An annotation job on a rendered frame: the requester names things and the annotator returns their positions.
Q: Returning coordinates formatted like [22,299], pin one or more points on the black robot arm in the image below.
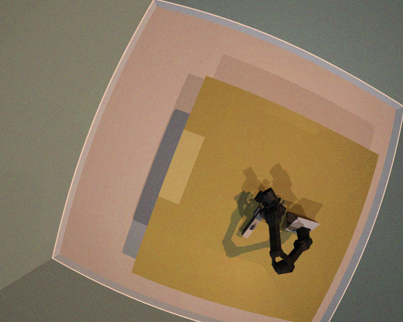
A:
[273,219]

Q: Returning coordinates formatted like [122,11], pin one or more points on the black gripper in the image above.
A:
[260,199]

